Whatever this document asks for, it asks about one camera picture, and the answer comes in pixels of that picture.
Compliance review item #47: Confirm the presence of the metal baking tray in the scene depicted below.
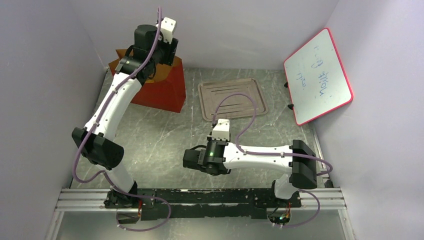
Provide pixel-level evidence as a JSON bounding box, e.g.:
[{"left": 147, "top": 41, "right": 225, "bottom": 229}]
[{"left": 197, "top": 78, "right": 269, "bottom": 122}]

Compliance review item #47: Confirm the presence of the red brown paper bag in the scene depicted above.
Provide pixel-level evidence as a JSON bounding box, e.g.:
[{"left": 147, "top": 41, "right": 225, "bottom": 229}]
[{"left": 109, "top": 48, "right": 187, "bottom": 114}]

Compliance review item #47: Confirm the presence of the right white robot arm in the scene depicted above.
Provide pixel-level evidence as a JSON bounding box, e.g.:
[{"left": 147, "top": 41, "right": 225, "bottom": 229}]
[{"left": 182, "top": 139, "right": 318, "bottom": 207}]

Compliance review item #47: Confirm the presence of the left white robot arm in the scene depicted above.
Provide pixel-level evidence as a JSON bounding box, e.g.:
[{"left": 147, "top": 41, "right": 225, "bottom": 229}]
[{"left": 71, "top": 17, "right": 178, "bottom": 208}]

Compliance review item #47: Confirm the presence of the red framed whiteboard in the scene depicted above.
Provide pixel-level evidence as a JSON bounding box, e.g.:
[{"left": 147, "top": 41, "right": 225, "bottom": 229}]
[{"left": 283, "top": 27, "right": 354, "bottom": 126}]

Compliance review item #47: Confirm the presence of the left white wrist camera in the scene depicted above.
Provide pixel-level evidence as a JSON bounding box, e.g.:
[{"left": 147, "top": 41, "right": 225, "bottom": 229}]
[{"left": 160, "top": 17, "right": 177, "bottom": 44}]

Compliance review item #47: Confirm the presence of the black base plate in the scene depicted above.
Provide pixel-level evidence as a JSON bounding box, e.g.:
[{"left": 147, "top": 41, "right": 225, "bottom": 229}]
[{"left": 103, "top": 188, "right": 302, "bottom": 221}]

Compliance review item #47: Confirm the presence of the aluminium rail frame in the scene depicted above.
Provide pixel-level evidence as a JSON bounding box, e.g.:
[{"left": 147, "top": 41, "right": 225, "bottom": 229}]
[{"left": 46, "top": 174, "right": 356, "bottom": 240}]

